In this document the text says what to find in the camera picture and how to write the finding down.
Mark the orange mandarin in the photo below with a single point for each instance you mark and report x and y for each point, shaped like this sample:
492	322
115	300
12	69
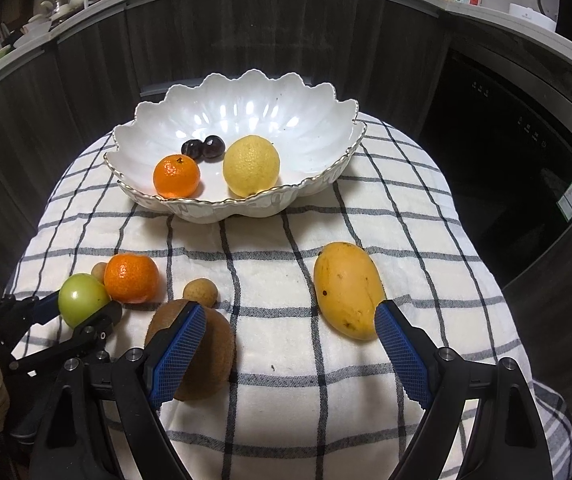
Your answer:
130	277
176	176

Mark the green apple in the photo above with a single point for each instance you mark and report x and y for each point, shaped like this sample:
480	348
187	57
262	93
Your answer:
81	300

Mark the black dishwasher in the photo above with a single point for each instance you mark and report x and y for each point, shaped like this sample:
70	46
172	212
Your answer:
516	110

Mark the brown kiwi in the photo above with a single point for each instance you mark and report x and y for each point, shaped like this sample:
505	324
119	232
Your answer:
213	355

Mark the dark wood base cabinets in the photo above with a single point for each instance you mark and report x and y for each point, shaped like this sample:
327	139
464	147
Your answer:
266	35

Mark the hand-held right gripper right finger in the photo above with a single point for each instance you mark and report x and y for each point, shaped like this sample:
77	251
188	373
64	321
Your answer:
403	355

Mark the yellow lemon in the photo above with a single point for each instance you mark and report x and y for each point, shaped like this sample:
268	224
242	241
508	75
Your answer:
252	165

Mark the checked white cloth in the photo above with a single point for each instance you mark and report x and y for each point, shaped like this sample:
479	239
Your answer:
286	410

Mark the yellow mango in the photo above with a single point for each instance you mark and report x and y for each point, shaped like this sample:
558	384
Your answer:
348	290

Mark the white scalloped bowl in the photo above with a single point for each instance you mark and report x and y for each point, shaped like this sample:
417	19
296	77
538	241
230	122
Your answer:
246	110

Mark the dark cherry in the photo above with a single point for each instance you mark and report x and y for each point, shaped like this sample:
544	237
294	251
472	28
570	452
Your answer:
213	147
191	148

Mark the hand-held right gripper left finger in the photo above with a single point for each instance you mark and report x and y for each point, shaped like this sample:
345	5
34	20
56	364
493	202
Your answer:
175	355

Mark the brown longan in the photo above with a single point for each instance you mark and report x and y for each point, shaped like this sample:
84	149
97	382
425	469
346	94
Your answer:
200	292
98	270

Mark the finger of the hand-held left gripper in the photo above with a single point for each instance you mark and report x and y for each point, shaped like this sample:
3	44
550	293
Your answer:
90	332
40	306

